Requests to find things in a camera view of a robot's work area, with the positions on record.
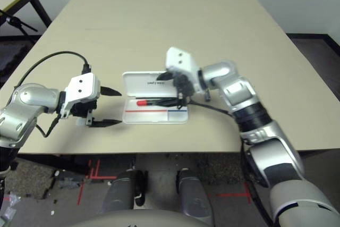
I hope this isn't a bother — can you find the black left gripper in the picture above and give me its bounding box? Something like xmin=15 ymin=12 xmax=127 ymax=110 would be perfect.
xmin=70 ymin=86 xmax=123 ymax=129

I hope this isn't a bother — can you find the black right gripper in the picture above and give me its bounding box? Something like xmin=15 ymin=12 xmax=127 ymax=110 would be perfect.
xmin=156 ymin=71 xmax=194 ymax=106

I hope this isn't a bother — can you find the white plastic pencil case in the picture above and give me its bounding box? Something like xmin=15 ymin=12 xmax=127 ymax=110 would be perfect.
xmin=122 ymin=71 xmax=189 ymax=125

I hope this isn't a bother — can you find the black marker with red cap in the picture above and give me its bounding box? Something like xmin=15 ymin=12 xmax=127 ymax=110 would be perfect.
xmin=136 ymin=99 xmax=184 ymax=107

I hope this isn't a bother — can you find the grey robot left leg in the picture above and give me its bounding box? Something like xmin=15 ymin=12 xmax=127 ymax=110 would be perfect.
xmin=102 ymin=170 xmax=147 ymax=214

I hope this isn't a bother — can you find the dark speckled floor mat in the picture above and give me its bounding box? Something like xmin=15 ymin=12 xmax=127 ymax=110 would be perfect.
xmin=196 ymin=155 xmax=242 ymax=185

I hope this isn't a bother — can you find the grey robot torso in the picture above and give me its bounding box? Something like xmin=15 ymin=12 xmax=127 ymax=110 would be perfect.
xmin=67 ymin=209 xmax=210 ymax=227

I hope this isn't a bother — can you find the black tripod stand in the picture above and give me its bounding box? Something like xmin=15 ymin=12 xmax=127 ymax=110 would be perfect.
xmin=0 ymin=9 xmax=39 ymax=44

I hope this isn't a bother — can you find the crumpled clear plastic bag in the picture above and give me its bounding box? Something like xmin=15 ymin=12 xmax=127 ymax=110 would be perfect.
xmin=0 ymin=192 xmax=21 ymax=222

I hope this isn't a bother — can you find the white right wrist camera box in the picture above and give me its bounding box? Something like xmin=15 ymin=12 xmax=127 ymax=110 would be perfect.
xmin=166 ymin=47 xmax=208 ymax=95

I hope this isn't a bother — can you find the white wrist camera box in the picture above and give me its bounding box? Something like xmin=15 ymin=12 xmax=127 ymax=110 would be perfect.
xmin=166 ymin=47 xmax=208 ymax=95
xmin=60 ymin=72 xmax=101 ymax=119

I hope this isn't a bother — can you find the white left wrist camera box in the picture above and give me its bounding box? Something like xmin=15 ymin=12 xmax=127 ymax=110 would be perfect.
xmin=60 ymin=72 xmax=101 ymax=119

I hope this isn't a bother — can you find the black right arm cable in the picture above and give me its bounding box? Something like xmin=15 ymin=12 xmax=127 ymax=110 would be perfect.
xmin=183 ymin=95 xmax=274 ymax=227

